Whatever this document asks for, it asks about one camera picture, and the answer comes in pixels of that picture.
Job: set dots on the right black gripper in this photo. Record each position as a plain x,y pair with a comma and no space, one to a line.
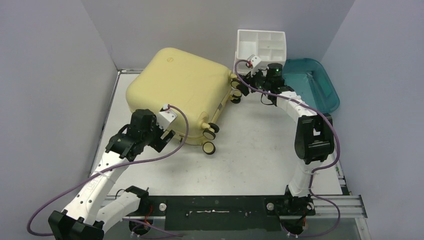
251,77

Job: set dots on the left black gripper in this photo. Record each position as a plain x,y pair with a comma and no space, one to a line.
159,142

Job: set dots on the yellow hard-shell suitcase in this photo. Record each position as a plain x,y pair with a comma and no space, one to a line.
199,87

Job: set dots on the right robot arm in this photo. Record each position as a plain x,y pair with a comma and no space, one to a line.
314,138

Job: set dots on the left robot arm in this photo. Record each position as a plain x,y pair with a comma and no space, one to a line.
84,218

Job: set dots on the white plastic drawer organizer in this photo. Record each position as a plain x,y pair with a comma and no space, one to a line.
269,46

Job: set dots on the teal transparent plastic tray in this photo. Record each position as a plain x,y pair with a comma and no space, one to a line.
310,80

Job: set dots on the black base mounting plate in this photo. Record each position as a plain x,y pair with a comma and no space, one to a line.
226,212

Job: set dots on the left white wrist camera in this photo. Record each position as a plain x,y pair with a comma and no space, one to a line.
165,117

